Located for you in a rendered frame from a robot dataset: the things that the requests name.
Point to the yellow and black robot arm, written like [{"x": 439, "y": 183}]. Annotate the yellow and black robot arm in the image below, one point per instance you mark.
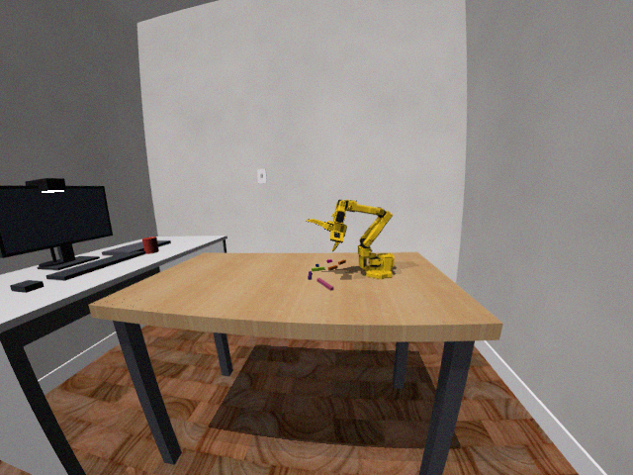
[{"x": 381, "y": 262}]

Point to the pink rod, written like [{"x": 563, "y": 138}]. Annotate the pink rod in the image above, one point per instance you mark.
[{"x": 324, "y": 284}]

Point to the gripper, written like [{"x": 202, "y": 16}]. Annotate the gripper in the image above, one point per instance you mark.
[{"x": 337, "y": 231}]

